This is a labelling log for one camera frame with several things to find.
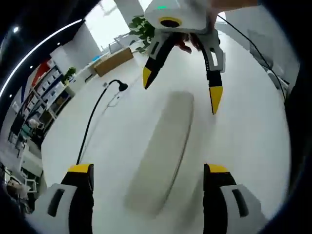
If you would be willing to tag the person's dark clothing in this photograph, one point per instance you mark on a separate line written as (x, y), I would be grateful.
(299, 146)

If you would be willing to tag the beige cutlery case lid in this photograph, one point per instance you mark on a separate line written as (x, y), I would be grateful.
(158, 146)

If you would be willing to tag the small potted plant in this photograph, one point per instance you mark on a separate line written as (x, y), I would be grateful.
(70, 73)

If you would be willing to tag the shelf of white bins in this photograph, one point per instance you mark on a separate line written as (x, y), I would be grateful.
(48, 90)

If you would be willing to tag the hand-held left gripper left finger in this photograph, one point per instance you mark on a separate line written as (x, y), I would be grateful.
(80, 195)

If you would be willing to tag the cardboard box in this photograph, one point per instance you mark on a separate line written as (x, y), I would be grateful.
(112, 63)

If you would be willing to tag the blue tray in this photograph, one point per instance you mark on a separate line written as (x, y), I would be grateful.
(96, 58)

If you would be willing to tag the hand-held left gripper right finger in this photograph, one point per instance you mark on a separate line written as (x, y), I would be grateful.
(217, 195)

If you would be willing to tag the large potted green plant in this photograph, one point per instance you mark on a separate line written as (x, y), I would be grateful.
(142, 29)

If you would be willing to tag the person's right hand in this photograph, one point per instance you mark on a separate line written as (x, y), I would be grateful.
(185, 45)

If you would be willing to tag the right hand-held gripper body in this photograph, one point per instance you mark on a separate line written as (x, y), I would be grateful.
(190, 12)

